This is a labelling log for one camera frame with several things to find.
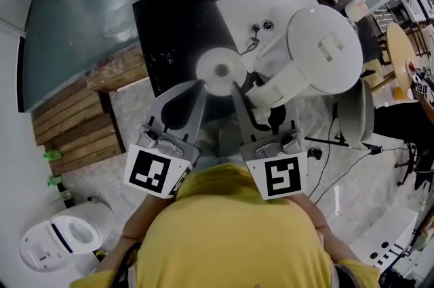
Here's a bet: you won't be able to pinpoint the grey plastic chair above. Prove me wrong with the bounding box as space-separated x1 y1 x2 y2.
336 77 376 151

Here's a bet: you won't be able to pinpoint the white smart toilet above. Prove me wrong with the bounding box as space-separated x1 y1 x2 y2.
18 199 115 273

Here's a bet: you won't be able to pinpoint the white round kettle base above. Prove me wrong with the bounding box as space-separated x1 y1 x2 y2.
195 46 246 98

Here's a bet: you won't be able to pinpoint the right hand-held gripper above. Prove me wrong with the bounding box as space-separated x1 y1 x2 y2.
231 81 309 202

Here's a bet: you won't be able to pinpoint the person's grey trousers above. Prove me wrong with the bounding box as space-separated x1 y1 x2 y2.
194 119 252 173

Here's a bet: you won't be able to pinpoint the round wooden table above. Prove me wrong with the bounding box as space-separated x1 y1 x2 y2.
386 21 420 102

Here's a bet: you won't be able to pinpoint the black chair wheel base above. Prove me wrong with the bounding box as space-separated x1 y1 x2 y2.
394 140 434 193

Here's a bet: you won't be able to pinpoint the white panel with holes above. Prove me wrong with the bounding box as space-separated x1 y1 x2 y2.
348 206 419 278

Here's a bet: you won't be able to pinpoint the white ceramic sink basin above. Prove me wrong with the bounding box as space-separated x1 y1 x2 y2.
214 0 340 64

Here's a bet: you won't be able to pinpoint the black sink plug chain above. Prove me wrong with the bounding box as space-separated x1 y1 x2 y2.
241 23 262 54

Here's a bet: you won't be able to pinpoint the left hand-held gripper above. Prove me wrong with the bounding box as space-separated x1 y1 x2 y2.
123 79 208 200

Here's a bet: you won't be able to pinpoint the rough wooden beam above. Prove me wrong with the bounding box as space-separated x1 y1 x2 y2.
85 45 151 94

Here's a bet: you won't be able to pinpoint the dark glass bottle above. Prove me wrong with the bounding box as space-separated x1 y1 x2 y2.
56 184 73 210

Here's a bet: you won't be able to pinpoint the white electric kettle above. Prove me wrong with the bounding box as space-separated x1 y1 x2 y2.
244 4 365 110

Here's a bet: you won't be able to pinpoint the person's right forearm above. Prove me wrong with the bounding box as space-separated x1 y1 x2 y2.
294 192 361 268

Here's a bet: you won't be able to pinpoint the person's yellow shirt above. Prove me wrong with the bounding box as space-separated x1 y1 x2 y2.
69 162 381 288

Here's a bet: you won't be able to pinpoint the person's left forearm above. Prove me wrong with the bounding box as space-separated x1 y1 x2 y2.
97 192 171 276

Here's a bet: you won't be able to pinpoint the wooden stool frame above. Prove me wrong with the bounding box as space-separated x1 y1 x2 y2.
360 59 397 94

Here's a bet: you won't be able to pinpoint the white ceramic tank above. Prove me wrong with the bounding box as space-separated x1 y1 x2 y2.
67 249 113 281

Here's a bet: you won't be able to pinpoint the beige cup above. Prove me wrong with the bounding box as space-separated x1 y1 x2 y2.
343 0 374 22

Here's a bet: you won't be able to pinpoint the black cable with adapter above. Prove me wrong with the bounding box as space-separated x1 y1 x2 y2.
314 145 408 205

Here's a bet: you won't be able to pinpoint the black shoulder strap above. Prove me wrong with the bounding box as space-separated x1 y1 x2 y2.
111 241 142 288

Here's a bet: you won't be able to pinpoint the wooden plank platform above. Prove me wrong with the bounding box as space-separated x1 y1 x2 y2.
31 77 125 176

